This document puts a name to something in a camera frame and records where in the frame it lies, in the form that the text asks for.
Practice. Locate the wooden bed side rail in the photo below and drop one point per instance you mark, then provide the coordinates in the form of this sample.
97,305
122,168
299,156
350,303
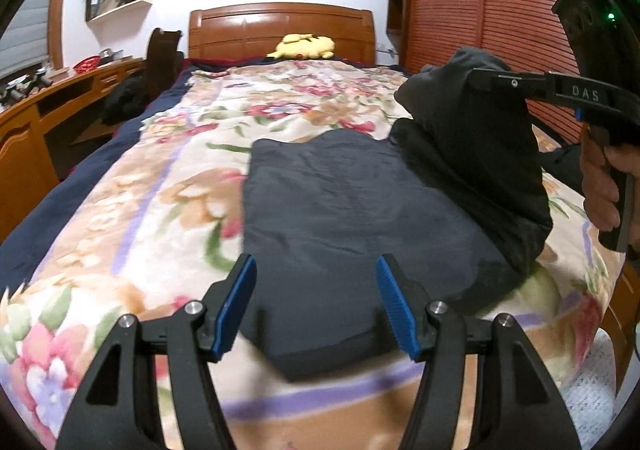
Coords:
617,310

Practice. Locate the red bowl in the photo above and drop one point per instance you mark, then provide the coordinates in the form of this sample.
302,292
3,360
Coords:
88,64

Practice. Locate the wooden window frame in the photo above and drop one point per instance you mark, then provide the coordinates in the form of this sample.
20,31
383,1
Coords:
57,10

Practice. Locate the yellow plush toy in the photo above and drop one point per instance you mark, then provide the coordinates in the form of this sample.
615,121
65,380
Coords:
302,46

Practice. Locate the navy blue bed sheet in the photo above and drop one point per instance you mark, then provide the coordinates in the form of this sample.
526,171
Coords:
100,155

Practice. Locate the floral blanket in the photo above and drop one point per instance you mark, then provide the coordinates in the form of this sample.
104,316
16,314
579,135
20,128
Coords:
150,210

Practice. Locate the person's right hand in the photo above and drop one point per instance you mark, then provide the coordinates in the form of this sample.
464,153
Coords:
597,185

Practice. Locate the grey window blind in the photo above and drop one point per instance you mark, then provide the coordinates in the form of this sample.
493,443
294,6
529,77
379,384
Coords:
25,30

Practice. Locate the wooden bed headboard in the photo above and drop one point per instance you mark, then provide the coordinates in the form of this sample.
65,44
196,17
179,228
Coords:
280,20

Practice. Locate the dark wooden chair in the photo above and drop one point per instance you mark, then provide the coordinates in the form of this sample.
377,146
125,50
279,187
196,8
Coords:
162,60

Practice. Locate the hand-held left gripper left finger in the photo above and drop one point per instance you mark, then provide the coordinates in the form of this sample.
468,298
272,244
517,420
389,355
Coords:
230,315

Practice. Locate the black jacket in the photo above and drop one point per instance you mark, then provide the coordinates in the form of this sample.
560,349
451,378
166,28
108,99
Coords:
340,210

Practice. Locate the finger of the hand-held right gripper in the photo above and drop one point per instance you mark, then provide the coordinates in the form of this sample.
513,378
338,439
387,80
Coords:
510,82

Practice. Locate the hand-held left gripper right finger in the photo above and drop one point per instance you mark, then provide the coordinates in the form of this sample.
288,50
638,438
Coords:
400,315

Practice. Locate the wooden desk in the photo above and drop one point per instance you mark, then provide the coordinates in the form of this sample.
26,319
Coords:
25,145

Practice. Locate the dark cloth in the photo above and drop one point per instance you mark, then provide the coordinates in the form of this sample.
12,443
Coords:
125,98

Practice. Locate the white patterned bed sheet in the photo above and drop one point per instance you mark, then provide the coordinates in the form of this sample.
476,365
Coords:
590,390

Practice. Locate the pile of dark gadgets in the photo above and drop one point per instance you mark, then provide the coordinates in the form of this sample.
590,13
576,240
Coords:
25,85

